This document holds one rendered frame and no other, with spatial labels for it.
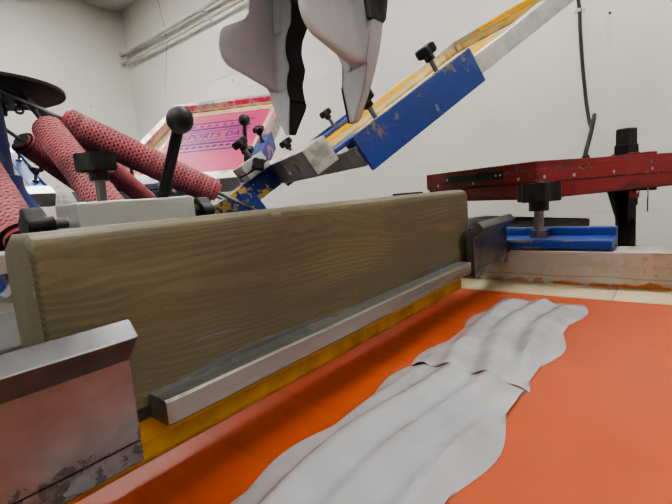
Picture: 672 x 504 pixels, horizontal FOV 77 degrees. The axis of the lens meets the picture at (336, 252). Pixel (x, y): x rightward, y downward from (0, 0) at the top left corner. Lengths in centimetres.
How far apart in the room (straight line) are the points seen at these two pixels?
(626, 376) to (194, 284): 23
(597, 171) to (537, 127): 107
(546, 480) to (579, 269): 32
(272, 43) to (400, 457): 25
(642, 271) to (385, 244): 27
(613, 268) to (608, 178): 82
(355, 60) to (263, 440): 20
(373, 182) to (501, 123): 82
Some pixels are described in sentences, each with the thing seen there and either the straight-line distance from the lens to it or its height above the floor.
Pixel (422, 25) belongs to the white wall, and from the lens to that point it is 262.
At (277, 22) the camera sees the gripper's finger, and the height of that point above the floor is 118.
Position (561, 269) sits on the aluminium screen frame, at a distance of 49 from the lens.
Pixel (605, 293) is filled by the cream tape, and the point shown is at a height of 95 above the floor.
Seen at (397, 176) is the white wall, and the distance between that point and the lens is 257.
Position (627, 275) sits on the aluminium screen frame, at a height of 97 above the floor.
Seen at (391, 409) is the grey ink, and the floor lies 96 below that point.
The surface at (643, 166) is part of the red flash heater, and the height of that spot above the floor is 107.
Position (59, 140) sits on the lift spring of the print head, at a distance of 83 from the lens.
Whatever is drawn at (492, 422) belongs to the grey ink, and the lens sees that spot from 21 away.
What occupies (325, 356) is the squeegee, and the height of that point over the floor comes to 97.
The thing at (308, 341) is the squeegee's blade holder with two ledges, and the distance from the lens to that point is 22.
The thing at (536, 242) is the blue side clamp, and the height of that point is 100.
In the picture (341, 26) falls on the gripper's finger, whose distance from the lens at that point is 25.
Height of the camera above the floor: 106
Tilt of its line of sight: 8 degrees down
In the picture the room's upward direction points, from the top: 5 degrees counter-clockwise
